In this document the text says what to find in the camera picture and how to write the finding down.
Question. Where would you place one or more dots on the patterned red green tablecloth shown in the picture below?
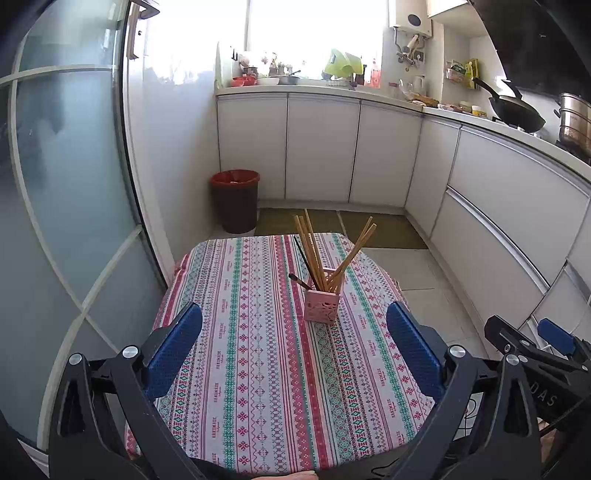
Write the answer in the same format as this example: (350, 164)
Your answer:
(265, 392)

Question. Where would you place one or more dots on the red rimmed brown trash bin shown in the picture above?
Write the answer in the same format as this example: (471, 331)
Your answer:
(234, 196)

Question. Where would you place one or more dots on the olive floor mat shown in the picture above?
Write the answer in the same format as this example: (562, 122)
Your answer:
(393, 231)

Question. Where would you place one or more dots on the stainless steel steamer pot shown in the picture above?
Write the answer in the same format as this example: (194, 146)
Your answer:
(574, 114)

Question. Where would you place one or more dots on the pink perforated utensil holder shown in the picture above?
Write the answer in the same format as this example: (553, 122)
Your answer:
(320, 306)

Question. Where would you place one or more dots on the black range hood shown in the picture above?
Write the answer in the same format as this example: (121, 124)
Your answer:
(543, 46)

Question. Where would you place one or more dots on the white kitchen base cabinets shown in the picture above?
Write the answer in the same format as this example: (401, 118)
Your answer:
(505, 214)

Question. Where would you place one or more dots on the red bowl on counter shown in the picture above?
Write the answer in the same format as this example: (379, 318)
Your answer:
(242, 81)

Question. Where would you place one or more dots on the white gas water heater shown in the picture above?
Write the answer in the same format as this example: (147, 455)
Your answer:
(410, 16)

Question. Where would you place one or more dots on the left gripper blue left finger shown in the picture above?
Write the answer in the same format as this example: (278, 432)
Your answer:
(166, 348)

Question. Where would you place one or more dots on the black wok pan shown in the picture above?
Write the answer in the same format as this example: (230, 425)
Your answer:
(513, 110)

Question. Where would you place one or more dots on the frosted glass sliding door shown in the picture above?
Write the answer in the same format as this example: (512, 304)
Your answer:
(77, 272)

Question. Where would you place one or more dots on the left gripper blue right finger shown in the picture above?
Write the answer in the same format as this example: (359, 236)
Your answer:
(422, 349)

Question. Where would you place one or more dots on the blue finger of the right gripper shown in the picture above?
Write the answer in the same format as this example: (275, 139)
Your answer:
(557, 337)

